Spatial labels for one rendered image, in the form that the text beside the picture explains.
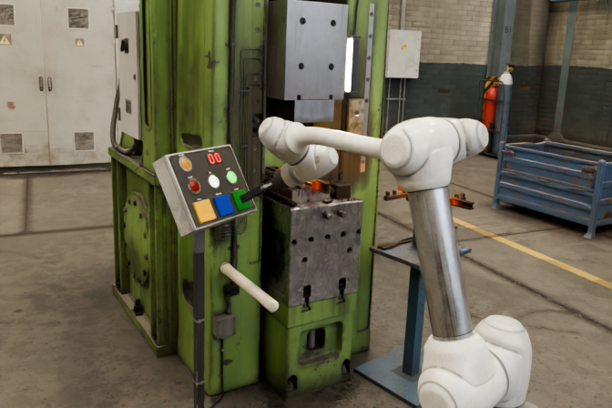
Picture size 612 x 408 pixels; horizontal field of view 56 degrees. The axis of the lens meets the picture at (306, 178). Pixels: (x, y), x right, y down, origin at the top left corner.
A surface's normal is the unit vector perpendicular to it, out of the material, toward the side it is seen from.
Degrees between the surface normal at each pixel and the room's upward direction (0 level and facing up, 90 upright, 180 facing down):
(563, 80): 90
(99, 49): 90
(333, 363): 89
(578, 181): 89
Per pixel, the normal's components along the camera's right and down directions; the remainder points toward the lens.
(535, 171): -0.86, 0.07
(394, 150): -0.73, 0.02
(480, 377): 0.52, -0.19
